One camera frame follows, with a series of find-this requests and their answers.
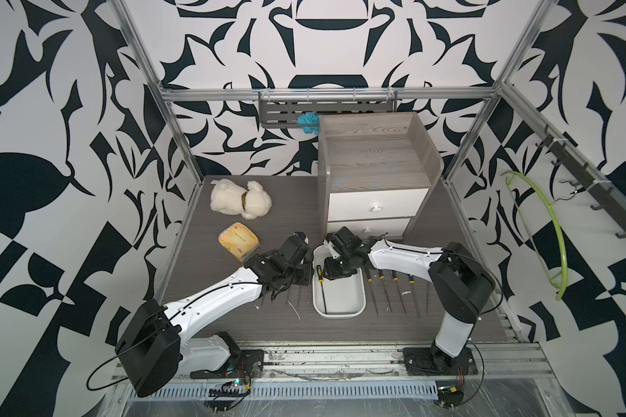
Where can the grey hook rail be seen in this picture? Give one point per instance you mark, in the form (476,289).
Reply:
(607,196)

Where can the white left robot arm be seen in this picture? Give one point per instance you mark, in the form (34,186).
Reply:
(153,348)

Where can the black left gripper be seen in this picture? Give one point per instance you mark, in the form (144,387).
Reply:
(308,267)

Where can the left controller board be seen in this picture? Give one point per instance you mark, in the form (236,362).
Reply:
(233,389)

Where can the right controller board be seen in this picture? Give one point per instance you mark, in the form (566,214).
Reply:
(449,397)

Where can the grey wall shelf rack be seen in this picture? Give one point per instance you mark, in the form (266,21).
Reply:
(281,110)

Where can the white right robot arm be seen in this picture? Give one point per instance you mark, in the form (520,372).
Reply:
(462,284)

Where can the white storage tray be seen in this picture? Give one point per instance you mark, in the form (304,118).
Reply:
(345,297)

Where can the white plush dog toy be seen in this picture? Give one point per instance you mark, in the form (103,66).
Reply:
(229,198)

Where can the grey wooden drawer cabinet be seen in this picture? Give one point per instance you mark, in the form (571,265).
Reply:
(375,172)

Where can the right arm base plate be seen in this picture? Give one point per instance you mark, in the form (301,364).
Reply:
(433,361)

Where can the yellow tissue pack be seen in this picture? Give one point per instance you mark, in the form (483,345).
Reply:
(239,241)

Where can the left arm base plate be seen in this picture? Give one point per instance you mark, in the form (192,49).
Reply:
(247,363)

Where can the green hoop hanger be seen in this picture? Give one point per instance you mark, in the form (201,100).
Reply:
(549,242)

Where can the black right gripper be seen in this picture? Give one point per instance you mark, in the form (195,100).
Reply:
(329,272)

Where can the teal cloth ball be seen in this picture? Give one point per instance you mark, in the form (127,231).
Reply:
(309,123)

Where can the controller board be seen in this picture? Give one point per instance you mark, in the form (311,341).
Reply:
(233,389)
(449,397)

